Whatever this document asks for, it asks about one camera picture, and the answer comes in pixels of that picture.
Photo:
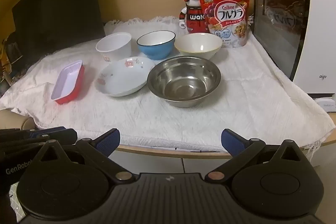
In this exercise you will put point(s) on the cream bowl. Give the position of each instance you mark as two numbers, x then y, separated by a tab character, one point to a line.
194	43

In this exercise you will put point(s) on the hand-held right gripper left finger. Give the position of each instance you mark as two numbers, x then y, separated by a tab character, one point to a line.
109	141

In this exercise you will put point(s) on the white plastic bowl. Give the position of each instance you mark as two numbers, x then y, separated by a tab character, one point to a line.
115	48

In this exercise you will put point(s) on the white oven appliance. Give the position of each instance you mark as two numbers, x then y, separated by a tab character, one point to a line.
320	29

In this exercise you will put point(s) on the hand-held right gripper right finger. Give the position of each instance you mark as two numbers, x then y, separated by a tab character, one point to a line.
232	142

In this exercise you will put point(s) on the red rectangular dish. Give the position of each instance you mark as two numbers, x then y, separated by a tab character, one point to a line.
67	82

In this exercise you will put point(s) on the red cereal bag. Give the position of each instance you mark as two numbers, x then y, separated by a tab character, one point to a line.
228	11

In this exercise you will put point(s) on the small white box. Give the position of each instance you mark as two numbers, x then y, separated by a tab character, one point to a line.
325	104

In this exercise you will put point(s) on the blue bowl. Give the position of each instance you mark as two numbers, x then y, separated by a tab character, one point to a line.
157	52

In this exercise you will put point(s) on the white floral plate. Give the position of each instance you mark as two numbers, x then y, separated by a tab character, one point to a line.
118	79

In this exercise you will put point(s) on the stainless steel bowl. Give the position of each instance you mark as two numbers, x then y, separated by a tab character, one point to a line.
183	82

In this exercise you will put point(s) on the red black robot figure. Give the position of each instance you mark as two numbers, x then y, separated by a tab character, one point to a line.
194	19

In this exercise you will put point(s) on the white fringed cloth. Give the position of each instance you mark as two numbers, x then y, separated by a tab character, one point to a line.
183	119

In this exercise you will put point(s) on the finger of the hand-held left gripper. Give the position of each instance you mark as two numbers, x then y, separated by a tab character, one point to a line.
63	138
47	132

